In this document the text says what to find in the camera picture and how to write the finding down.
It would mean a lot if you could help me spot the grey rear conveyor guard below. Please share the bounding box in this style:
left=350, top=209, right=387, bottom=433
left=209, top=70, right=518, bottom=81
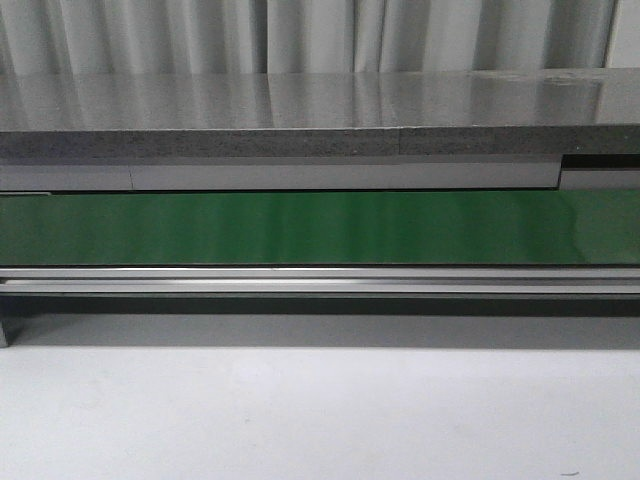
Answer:
left=1, top=154, right=639, bottom=193

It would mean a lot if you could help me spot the green conveyor belt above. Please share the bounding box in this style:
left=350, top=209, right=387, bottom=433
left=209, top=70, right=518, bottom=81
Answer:
left=1, top=190, right=639, bottom=266

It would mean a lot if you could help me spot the grey stone slab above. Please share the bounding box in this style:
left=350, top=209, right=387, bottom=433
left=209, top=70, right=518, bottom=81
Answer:
left=1, top=69, right=639, bottom=158

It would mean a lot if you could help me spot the white pleated curtain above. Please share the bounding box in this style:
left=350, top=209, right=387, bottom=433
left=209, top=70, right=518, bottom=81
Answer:
left=1, top=1, right=616, bottom=75

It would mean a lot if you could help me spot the aluminium front conveyor rail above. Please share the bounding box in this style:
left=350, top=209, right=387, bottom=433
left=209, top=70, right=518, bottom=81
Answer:
left=1, top=266, right=639, bottom=296

